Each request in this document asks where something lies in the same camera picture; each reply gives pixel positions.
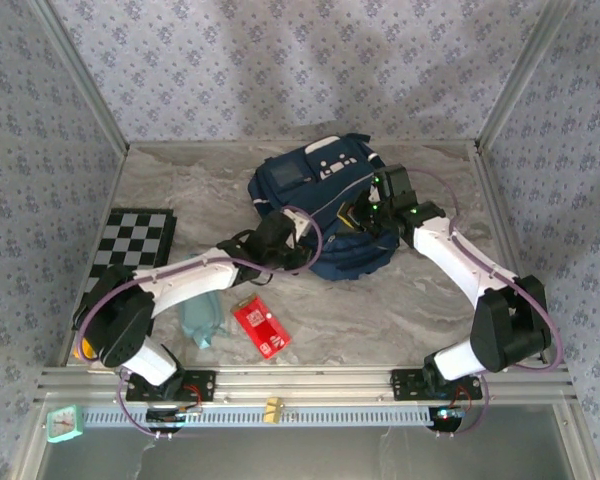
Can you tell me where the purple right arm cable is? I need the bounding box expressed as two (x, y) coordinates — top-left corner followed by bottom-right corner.
(404, 167), (564, 439)

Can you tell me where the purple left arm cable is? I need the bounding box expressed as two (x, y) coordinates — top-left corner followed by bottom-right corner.
(77, 204), (324, 441)

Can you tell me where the aluminium frame post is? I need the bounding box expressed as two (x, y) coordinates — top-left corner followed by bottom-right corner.
(29, 0), (130, 151)
(474, 0), (579, 151)

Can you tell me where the aluminium side rail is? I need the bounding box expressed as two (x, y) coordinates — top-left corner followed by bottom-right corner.
(472, 142), (571, 366)

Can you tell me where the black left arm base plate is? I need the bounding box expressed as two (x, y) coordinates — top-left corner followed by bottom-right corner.
(125, 369), (217, 403)

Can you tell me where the controller board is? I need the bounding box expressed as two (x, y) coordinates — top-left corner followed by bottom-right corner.
(428, 405), (467, 427)
(146, 405), (204, 427)

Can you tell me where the left controller board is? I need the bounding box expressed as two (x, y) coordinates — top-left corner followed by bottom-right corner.
(146, 405), (204, 427)

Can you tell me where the brass clip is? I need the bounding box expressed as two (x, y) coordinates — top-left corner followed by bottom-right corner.
(263, 398), (285, 425)

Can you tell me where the black grey checkerboard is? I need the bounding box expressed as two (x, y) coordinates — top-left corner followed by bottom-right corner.
(72, 208), (177, 331)

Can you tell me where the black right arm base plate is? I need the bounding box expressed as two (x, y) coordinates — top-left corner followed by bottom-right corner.
(390, 368), (483, 401)

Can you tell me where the light blue pencil case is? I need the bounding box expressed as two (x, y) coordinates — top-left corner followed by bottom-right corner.
(179, 292), (231, 350)

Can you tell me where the grey slotted cable duct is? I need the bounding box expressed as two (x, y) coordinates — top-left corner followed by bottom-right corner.
(82, 405), (439, 429)

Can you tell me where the mint green clock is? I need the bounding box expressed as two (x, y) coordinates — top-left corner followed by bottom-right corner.
(46, 404), (85, 444)

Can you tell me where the red packet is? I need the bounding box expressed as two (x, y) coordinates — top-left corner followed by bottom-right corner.
(229, 293), (292, 360)

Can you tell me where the aluminium mounting rail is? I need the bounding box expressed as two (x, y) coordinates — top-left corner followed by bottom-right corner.
(34, 364), (579, 405)

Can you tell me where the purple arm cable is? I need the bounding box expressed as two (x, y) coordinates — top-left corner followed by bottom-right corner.
(77, 204), (324, 441)
(404, 167), (564, 439)

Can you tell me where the right controller board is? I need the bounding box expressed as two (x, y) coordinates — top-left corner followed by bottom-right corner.
(428, 405), (467, 427)

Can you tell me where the navy blue backpack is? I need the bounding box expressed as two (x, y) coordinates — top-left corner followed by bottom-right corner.
(247, 133), (401, 281)

